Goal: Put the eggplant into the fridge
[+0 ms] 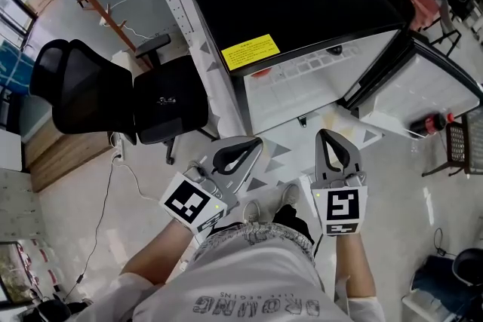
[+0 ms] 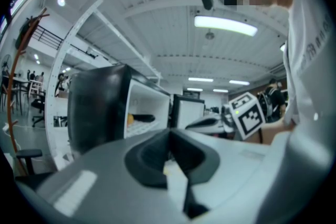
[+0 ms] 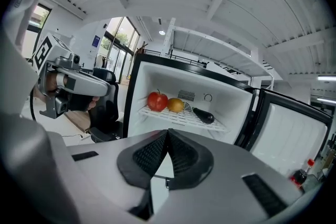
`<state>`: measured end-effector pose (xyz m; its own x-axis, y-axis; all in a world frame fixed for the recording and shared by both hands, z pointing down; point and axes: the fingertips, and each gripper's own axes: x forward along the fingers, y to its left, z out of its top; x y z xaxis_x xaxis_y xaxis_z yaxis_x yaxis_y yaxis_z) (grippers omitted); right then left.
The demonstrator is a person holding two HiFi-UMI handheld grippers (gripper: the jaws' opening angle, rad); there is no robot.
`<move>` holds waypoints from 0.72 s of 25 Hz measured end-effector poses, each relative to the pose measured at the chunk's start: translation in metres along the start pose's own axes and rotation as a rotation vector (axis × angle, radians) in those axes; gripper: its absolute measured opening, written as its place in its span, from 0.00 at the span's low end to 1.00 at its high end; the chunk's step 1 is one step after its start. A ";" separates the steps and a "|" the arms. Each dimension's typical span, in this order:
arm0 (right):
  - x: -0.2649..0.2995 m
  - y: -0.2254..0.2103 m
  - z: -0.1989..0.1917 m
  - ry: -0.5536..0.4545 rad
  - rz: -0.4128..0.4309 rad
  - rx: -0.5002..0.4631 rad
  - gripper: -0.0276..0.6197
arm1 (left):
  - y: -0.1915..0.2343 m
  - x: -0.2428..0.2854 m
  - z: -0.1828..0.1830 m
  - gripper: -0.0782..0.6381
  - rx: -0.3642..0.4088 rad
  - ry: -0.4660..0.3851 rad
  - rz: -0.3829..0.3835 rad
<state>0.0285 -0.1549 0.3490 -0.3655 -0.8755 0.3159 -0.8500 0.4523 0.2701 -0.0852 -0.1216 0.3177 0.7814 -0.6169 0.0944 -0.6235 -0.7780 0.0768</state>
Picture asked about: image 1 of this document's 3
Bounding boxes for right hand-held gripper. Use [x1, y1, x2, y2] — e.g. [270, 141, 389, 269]
[309, 128, 369, 238]

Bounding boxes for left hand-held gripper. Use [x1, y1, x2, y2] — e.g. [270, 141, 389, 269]
[158, 135, 264, 236]

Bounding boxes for large black machine housing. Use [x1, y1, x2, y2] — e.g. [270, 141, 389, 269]
[183, 0, 483, 140]

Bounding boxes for person's left forearm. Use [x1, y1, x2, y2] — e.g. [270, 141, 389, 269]
[120, 218, 195, 286]

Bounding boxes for person's right forearm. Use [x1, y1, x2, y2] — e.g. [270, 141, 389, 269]
[334, 232, 377, 301]

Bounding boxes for person's left grey shoe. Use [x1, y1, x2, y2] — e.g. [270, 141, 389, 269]
[242, 199, 273, 225]

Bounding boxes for person's grey shoe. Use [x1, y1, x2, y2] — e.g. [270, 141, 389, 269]
[242, 199, 273, 225]
[272, 182, 302, 216]

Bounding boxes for person's right grey shoe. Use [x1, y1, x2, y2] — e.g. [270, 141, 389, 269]
[272, 182, 302, 216]

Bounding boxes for person's black trousers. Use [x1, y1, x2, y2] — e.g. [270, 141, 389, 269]
[209, 204, 316, 246]

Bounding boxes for dark cola bottle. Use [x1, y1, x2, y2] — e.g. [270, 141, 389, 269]
[409, 112, 456, 138]

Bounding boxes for person's white printed shirt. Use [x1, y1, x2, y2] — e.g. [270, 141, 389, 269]
[75, 222, 386, 322]

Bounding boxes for white power strip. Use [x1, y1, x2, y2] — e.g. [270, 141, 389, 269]
[111, 134, 126, 163]

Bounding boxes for brown mesh-back chair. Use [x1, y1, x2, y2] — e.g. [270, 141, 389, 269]
[421, 105, 483, 178]

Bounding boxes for black mesh office chair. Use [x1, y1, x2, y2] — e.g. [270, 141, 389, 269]
[29, 33, 218, 166]

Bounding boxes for dark blue bag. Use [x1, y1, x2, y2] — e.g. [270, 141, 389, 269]
[411, 265, 483, 322]

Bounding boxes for wooden platform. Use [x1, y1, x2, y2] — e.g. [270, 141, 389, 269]
[23, 120, 116, 193]

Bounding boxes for black round bin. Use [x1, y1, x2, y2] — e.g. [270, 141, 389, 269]
[451, 247, 483, 288]

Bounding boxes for blue printed board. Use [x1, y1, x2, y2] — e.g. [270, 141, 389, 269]
[0, 40, 35, 95]

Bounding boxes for white floor cable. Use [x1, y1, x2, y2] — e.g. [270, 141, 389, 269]
[112, 154, 164, 203]

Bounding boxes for black power adapter cable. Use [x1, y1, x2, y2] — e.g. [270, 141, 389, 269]
[432, 227, 458, 259]

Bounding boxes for black floor cable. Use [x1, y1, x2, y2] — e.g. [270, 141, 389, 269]
[62, 158, 115, 302]

